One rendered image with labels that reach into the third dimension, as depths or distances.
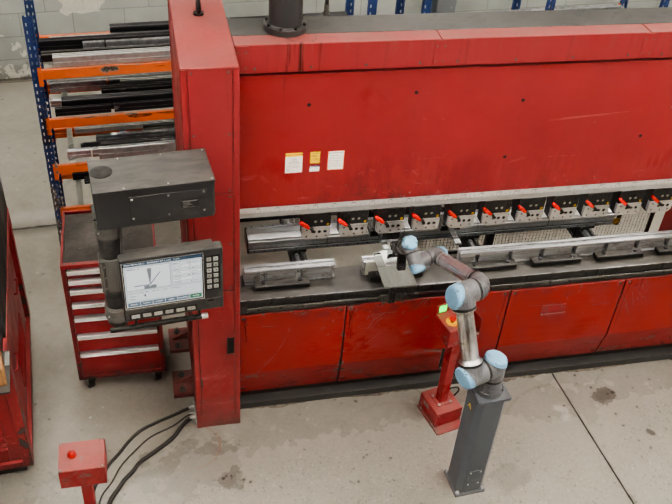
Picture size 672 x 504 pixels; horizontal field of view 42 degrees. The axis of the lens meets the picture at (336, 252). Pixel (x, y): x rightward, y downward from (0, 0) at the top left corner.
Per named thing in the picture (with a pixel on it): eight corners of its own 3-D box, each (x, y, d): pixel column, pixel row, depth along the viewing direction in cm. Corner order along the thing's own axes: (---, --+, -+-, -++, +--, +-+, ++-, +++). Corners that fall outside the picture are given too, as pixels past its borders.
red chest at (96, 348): (81, 396, 518) (59, 268, 455) (82, 337, 555) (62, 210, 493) (167, 387, 528) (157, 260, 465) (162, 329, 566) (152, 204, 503)
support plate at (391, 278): (384, 289, 461) (384, 287, 460) (372, 257, 481) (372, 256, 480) (417, 286, 464) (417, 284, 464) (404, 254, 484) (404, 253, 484)
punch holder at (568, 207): (548, 220, 487) (555, 196, 477) (542, 211, 493) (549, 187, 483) (573, 218, 490) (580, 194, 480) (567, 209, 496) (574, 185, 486)
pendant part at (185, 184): (110, 344, 401) (89, 194, 348) (104, 308, 419) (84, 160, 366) (219, 326, 415) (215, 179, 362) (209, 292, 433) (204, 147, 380)
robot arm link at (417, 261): (434, 266, 441) (426, 246, 443) (416, 272, 437) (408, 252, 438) (427, 270, 448) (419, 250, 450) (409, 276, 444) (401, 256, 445)
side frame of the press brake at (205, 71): (197, 429, 505) (179, 68, 360) (185, 327, 569) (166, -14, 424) (240, 423, 510) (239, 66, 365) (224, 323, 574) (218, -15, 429)
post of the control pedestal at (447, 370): (439, 403, 517) (453, 338, 483) (435, 397, 520) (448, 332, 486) (447, 400, 519) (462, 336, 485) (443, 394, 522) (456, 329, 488)
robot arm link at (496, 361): (509, 378, 433) (514, 359, 424) (487, 387, 427) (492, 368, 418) (494, 362, 441) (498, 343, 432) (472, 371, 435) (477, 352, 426)
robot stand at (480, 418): (485, 491, 485) (512, 398, 436) (455, 497, 480) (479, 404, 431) (472, 465, 498) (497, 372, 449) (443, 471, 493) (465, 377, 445)
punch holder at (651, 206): (645, 213, 499) (654, 189, 489) (639, 204, 505) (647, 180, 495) (669, 211, 502) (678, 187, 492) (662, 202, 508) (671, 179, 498)
